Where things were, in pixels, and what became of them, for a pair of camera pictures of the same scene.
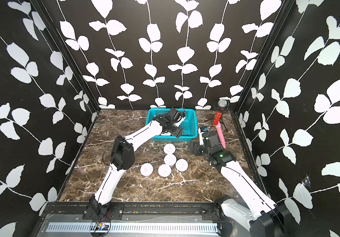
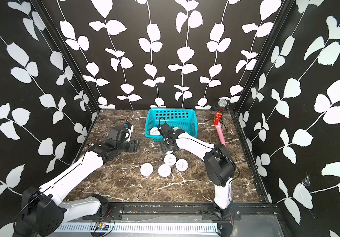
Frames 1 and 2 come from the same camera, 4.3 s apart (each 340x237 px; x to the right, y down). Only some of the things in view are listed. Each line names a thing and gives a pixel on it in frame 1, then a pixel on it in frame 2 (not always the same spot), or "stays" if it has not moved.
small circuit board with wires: (101, 226) stays
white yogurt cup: (170, 159) stays
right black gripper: (195, 145) -> (163, 146)
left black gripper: (178, 133) -> (134, 144)
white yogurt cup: (164, 170) stays
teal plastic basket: (189, 125) stays
